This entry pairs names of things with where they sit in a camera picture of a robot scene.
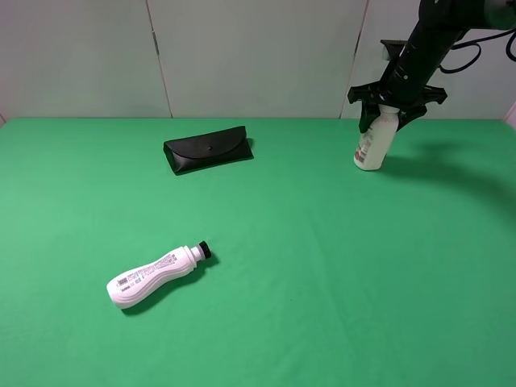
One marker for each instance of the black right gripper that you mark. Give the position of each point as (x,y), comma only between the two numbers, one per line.
(412,106)

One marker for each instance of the white plastic milk bottle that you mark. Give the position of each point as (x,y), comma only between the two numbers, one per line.
(374,144)

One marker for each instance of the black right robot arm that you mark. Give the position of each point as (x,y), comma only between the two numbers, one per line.
(412,62)

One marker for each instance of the black leather glasses case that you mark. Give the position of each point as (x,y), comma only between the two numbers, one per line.
(205,151)

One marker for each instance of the green table cloth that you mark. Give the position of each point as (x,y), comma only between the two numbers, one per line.
(321,274)

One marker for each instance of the white bottle with black cap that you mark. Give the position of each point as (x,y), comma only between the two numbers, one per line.
(133,286)

